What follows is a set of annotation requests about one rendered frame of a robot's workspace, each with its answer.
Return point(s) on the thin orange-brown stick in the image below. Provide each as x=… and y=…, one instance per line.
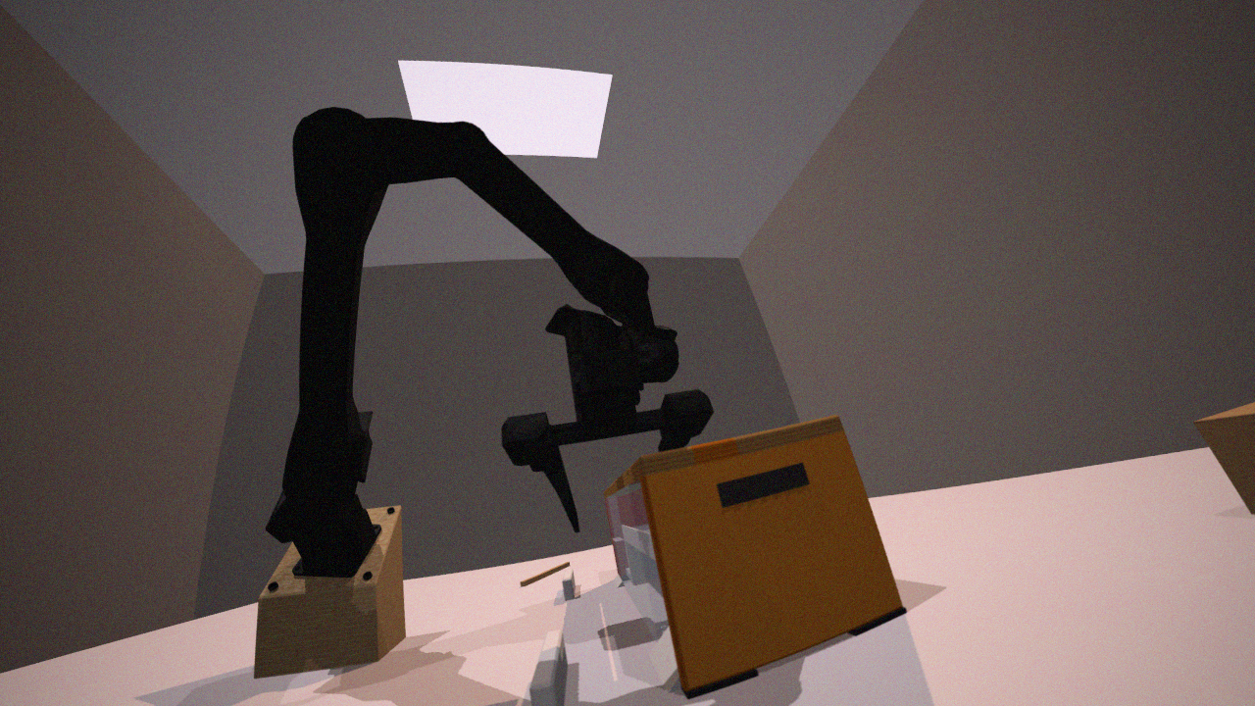
x=544, y=574

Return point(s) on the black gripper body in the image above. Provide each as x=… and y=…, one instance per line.
x=604, y=417

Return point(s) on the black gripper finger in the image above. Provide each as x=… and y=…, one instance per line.
x=678, y=433
x=545, y=457

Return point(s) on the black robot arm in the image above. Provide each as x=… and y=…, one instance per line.
x=343, y=164

